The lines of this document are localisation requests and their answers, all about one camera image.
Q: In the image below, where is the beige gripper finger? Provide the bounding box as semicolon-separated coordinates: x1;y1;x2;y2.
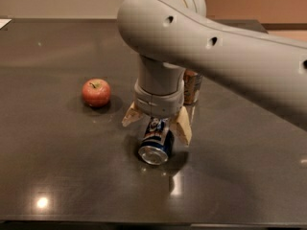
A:
170;106;192;146
122;102;143;127

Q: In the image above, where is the blue pepsi can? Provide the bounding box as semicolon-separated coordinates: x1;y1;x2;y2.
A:
138;117;175;166

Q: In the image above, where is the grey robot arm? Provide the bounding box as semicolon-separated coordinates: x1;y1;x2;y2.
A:
117;0;307;144

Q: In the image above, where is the orange brown soda can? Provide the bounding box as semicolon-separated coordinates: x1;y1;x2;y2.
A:
183;70;202;104

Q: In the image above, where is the red apple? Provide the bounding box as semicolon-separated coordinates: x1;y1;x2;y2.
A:
82;79;111;107

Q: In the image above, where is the white paper at table corner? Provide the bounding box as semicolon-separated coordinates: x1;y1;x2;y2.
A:
0;19;12;30

